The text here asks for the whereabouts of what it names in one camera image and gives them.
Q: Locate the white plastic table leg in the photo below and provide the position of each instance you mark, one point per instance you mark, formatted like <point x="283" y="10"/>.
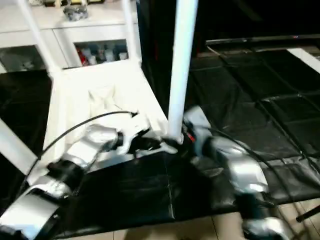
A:
<point x="15" y="147"/>
<point x="131" y="35"/>
<point x="181" y="65"/>
<point x="37" y="40"/>

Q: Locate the dark metal rail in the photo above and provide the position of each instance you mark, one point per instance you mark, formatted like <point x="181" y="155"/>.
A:
<point x="260" y="39"/>

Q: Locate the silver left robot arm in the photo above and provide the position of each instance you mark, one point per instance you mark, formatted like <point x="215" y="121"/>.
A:
<point x="85" y="150"/>

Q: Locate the black work mat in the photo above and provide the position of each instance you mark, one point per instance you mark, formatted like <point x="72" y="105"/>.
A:
<point x="150" y="195"/>

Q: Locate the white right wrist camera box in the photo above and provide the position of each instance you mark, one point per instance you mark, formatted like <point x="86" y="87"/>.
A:
<point x="196" y="118"/>

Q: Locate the red bottle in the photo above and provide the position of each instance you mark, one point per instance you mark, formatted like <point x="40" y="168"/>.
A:
<point x="84" y="57"/>

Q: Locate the black tripod stand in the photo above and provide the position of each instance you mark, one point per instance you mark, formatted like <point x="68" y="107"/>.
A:
<point x="309" y="214"/>

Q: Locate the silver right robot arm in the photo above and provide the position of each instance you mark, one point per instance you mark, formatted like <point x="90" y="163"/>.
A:
<point x="240" y="165"/>

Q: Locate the dark bundle on cabinet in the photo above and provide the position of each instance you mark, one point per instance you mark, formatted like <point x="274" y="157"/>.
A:
<point x="76" y="12"/>

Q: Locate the white glass-door cabinet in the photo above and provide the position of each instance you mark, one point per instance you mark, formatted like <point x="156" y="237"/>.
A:
<point x="65" y="30"/>

